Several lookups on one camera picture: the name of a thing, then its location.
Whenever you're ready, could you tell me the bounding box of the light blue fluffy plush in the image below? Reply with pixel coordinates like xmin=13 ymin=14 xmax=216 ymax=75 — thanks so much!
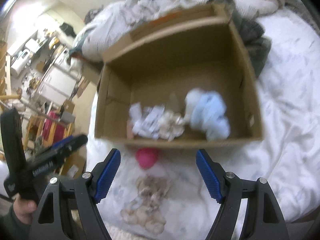
xmin=184 ymin=88 xmax=231 ymax=141

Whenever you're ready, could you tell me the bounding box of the white kitchen cabinet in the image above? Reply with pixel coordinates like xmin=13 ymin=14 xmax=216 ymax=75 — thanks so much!
xmin=35 ymin=65 xmax=82 ymax=106

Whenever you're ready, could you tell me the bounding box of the red bag on rack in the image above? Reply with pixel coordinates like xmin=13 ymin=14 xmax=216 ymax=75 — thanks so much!
xmin=41 ymin=119 xmax=67 ymax=147

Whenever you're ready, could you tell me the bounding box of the brown cardboard box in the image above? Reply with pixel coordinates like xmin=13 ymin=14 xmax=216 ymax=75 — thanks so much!
xmin=94 ymin=3 xmax=263 ymax=148

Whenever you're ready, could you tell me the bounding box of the pink rubber duck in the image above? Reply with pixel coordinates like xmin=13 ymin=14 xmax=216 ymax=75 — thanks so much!
xmin=136 ymin=148 xmax=159 ymax=170

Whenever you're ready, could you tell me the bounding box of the beige lace scrunchie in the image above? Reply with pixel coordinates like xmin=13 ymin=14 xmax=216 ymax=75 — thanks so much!
xmin=120 ymin=176 xmax=170 ymax=235

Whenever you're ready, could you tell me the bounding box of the cream satin scrunchie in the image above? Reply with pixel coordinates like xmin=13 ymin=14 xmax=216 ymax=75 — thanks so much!
xmin=158 ymin=110 xmax=185 ymax=141

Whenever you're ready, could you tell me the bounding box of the flat cardboard box on floor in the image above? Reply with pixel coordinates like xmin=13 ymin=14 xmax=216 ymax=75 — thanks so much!
xmin=59 ymin=152 xmax=86 ymax=179

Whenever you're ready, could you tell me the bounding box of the dark camouflage blanket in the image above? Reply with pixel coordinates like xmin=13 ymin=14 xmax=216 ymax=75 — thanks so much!
xmin=220 ymin=0 xmax=272 ymax=77

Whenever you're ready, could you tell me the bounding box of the white bagged socks bundle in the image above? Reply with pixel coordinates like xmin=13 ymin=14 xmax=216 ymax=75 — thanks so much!
xmin=129 ymin=102 xmax=165 ymax=140

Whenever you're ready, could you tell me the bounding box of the striped bear print comforter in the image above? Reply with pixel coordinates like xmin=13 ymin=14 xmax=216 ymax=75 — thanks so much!
xmin=69 ymin=0 xmax=285 ymax=62

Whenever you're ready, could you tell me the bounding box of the white floral duvet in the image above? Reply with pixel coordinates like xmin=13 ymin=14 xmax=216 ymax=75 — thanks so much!
xmin=98 ymin=9 xmax=319 ymax=239

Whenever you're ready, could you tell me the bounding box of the person's left hand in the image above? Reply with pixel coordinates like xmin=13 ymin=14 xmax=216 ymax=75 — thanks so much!
xmin=13 ymin=194 xmax=37 ymax=225

